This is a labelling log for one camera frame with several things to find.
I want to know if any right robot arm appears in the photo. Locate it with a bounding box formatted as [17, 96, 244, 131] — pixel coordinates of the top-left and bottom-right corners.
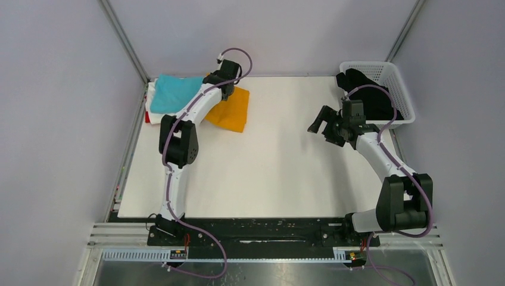
[307, 100, 433, 245]

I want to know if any folded turquoise t-shirt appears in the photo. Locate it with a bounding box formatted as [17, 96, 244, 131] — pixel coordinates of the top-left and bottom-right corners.
[150, 74, 204, 114]

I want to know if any white cable duct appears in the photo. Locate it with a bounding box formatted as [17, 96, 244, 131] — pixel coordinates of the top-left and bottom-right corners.
[101, 247, 364, 263]

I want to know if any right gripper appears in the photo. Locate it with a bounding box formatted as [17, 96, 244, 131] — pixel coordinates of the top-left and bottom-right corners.
[307, 105, 348, 147]

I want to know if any folded white t-shirt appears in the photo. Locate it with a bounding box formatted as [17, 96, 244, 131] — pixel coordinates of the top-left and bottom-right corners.
[145, 76, 186, 125]

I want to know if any white plastic basket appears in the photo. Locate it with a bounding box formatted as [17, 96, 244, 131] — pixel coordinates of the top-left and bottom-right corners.
[339, 61, 416, 129]

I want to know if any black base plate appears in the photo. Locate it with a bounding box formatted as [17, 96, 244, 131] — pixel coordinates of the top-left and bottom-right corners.
[147, 216, 369, 258]

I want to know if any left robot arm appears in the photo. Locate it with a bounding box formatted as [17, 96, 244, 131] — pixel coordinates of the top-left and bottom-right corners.
[158, 60, 242, 221]

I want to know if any yellow t-shirt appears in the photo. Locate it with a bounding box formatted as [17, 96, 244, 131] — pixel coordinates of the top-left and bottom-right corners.
[204, 87, 250, 133]

